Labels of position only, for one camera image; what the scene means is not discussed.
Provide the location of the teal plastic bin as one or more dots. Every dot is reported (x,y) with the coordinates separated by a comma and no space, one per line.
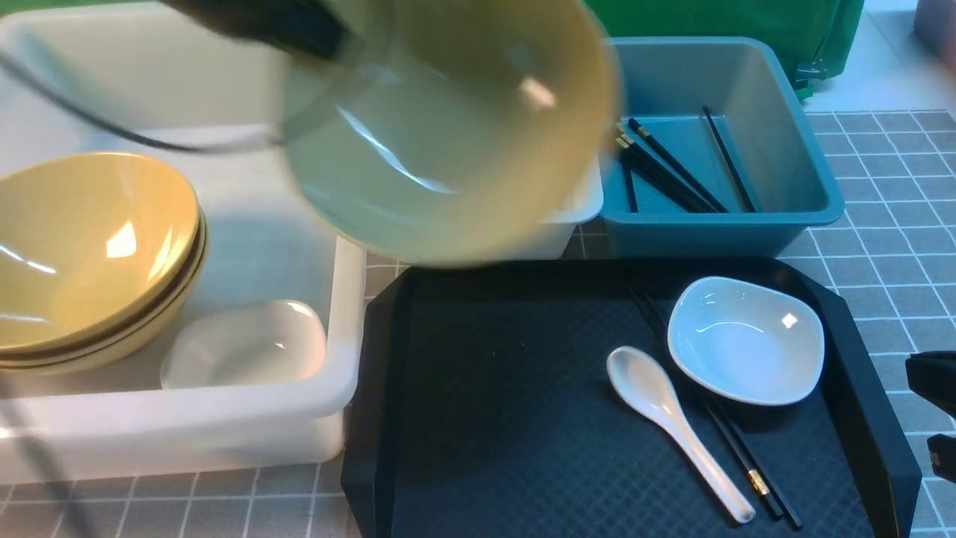
(667,81)

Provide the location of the white square sauce dish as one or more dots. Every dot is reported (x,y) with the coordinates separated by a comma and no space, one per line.
(746,342)

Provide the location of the lower stacked tan bowl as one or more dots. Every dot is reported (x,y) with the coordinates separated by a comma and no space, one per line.
(139,332)

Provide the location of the white dish in tub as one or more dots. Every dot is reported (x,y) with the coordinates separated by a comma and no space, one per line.
(264,343)

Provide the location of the top stacked tan bowl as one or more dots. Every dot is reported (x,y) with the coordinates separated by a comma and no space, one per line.
(86,240)

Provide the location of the small white plastic bin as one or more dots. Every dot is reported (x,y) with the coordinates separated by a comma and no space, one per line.
(556,230)

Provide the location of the black chopstick gold tip bin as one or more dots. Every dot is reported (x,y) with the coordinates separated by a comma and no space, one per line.
(639,161)

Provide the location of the white ceramic soup spoon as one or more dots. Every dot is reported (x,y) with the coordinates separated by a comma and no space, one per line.
(643,384)

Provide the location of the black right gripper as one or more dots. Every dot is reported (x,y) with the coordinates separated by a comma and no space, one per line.
(931,375)

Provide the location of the black chopstick gold band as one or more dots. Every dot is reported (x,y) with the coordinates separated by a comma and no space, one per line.
(739,456)

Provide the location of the stacked tan bowl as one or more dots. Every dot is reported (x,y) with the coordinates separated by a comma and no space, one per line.
(86,240)
(139,332)

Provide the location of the black serving tray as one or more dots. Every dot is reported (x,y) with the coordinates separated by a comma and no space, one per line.
(483,409)

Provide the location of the lone black chopstick in bin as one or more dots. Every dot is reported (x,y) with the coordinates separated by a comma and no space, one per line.
(735,176)

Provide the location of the tan noodle bowl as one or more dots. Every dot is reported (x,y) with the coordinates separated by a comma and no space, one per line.
(450,132)

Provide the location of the black chopstick in teal bin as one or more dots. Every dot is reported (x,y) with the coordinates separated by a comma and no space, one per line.
(675,164)

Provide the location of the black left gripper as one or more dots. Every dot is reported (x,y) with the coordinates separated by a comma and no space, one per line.
(310,27)

